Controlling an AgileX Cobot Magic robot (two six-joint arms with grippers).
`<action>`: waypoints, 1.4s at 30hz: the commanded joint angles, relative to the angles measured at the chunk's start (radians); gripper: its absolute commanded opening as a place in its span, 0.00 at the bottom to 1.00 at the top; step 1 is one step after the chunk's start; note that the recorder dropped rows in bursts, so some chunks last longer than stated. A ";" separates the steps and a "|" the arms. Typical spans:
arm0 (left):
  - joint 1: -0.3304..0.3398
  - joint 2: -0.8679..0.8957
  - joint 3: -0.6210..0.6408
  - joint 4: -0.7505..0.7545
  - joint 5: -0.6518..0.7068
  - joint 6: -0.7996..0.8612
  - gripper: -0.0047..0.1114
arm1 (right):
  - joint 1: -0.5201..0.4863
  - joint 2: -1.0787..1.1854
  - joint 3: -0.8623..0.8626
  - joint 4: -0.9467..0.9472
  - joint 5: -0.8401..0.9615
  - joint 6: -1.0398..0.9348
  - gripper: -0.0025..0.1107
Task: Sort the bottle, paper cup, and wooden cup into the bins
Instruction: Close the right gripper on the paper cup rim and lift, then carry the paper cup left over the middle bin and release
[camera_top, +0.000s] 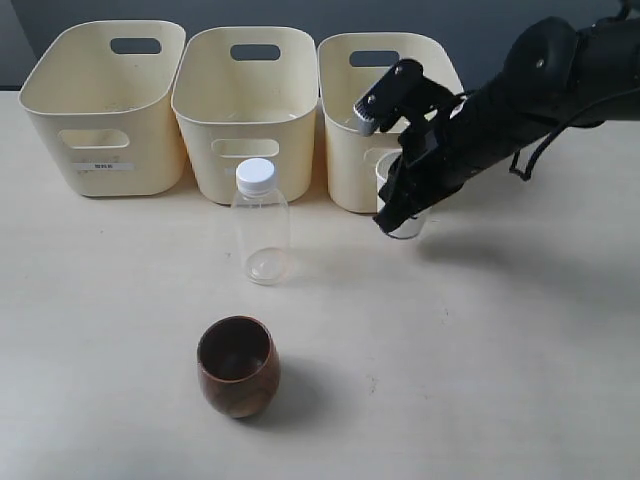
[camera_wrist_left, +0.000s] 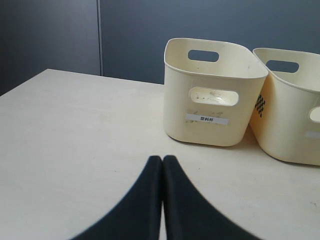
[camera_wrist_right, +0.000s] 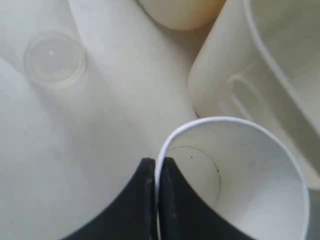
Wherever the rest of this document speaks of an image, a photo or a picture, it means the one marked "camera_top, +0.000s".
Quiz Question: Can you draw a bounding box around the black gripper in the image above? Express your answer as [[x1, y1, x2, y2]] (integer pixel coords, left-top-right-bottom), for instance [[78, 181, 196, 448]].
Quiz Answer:
[[373, 94, 475, 234]]

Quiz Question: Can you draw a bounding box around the white plastic cup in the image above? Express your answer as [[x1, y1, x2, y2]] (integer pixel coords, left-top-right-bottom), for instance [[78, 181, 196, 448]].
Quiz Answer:
[[375, 149, 430, 240]]

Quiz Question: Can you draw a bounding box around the clear bottle white cap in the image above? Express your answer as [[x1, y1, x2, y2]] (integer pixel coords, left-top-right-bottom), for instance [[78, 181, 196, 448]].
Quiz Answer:
[[231, 157, 290, 285]]

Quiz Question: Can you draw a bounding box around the brown wooden cup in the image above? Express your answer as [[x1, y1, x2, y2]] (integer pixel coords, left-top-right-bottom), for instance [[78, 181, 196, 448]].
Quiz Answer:
[[196, 316, 281, 419]]

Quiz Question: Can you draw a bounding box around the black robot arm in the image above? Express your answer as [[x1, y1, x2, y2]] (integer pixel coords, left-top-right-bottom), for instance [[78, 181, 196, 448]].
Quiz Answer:
[[354, 1, 639, 233]]

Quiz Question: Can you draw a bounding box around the cream right plastic bin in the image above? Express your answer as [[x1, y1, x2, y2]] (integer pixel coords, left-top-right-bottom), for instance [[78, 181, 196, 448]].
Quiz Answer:
[[318, 32, 463, 214]]

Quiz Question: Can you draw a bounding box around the cream plastic bin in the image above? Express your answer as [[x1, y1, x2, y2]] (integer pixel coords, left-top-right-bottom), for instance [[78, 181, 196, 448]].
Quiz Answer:
[[171, 26, 319, 205], [318, 32, 463, 214], [19, 20, 187, 197]]

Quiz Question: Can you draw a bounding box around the cream middle plastic bin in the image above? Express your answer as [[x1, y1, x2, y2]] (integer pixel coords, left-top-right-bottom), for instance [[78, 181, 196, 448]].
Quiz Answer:
[[171, 26, 319, 205]]

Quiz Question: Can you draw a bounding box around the cream left plastic bin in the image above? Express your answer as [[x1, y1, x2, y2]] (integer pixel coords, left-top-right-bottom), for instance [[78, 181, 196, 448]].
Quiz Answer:
[[19, 20, 187, 197]]

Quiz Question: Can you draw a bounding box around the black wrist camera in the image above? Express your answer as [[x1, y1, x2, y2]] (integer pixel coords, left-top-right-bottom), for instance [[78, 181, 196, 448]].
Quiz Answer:
[[353, 58, 463, 137]]

